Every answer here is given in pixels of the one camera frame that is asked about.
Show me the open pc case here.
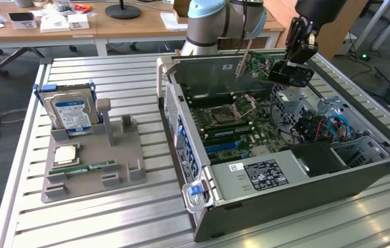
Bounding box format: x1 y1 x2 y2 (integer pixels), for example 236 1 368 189
155 48 390 243

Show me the cardboard box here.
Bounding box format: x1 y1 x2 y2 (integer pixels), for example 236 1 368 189
172 0 195 19

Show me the grey plastic parts rack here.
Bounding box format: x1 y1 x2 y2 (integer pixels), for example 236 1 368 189
40 98 149 204

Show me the white desk frame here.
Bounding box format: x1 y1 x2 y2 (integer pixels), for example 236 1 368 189
351 0 390 70

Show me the red small item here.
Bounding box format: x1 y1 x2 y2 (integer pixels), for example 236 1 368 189
73 4 93 15

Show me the wooden cabinet panel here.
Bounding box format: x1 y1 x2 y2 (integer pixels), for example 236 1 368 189
273 0 370 60

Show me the stack of white papers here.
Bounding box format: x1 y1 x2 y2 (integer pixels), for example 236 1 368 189
159 11 191 32

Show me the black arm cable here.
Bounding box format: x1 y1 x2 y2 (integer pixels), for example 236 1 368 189
241 0 251 39

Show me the silver cpu chip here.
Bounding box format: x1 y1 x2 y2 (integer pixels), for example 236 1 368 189
53 146 77 166

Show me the wooden desk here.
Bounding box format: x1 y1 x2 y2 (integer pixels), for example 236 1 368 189
0 1 99 56
96 0 284 56

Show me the cpu socket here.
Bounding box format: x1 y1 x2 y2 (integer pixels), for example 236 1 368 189
208 105 237 125

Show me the black round lamp base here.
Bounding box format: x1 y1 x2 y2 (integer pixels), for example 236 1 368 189
104 0 143 19

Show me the blue case release latch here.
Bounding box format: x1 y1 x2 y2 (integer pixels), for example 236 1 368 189
187 180 204 198

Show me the green gpu with black fan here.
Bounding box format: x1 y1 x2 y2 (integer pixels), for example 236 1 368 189
235 50 316 88

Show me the grey floor cable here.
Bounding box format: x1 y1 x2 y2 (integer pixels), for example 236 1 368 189
0 107 28 125

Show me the green motherboard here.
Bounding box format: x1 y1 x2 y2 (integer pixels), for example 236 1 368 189
180 85 293 166

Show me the metal socket cover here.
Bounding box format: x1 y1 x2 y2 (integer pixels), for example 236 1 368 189
232 93 261 117

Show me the green ram stick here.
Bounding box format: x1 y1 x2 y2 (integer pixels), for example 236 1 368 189
48 160 117 175

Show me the white floor box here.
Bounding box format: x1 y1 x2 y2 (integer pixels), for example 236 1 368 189
340 32 358 55

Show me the grey power supply unit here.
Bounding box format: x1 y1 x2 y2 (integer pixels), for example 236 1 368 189
209 150 311 202

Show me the small grey device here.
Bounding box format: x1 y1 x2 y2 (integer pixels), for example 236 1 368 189
52 0 73 12

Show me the blue sata wire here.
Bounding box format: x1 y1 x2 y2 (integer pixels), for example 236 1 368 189
327 113 355 142

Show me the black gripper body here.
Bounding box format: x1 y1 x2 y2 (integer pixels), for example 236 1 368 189
293 0 347 26

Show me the grey chair base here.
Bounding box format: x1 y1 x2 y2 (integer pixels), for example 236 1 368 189
0 45 77 77

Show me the hard disk in blue carrier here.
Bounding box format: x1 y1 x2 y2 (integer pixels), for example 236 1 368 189
32 80 100 134

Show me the metal disk bay cage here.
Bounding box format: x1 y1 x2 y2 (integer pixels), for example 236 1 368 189
328 135 390 168

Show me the red internal wire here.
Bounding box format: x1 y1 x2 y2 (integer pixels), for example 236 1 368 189
314 121 330 142

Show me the plain white box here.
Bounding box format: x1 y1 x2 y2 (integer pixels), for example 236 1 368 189
66 13 89 30

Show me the white box with black inset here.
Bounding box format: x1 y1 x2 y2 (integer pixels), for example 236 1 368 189
8 12 38 30

